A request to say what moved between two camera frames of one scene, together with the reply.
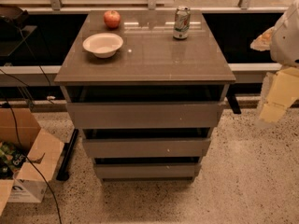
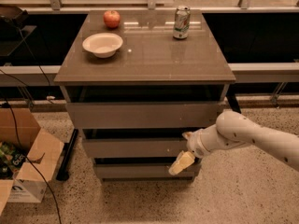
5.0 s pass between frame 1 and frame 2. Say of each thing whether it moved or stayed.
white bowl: stayed
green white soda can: stayed
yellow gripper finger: moved
